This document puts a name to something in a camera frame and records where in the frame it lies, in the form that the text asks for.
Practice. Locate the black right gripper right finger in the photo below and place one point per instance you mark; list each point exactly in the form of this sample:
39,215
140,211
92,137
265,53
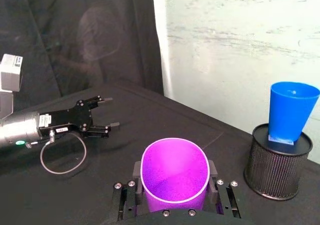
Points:
226,197

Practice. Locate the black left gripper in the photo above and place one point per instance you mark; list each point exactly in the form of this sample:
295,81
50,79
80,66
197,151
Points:
72,118

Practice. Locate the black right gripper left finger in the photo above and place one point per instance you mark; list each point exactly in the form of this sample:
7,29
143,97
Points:
126,197

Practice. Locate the purple plastic cup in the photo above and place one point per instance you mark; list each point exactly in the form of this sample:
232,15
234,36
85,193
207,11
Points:
172,165

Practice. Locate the black mesh round holder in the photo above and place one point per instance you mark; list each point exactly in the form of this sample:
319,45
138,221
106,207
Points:
272,175

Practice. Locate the black table cloth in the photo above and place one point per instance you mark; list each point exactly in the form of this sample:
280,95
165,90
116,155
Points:
150,120

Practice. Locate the black hanging backdrop cloth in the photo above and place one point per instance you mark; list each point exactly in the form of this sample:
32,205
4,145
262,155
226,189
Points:
75,35

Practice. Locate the blue plastic cup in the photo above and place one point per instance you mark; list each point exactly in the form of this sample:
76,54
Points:
287,115

